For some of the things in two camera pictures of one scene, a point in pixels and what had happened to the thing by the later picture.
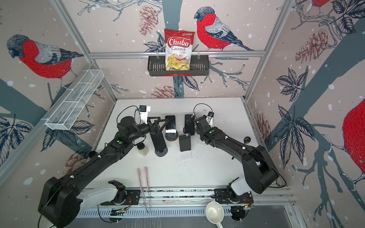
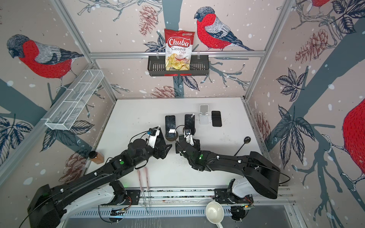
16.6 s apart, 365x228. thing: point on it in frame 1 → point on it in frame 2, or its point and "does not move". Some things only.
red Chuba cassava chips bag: [178, 45] does not move
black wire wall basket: [199, 66] does not move
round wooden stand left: [172, 139] does not move
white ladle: [215, 213] does not move
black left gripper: [156, 130] → [163, 153]
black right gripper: [197, 132] → [196, 147]
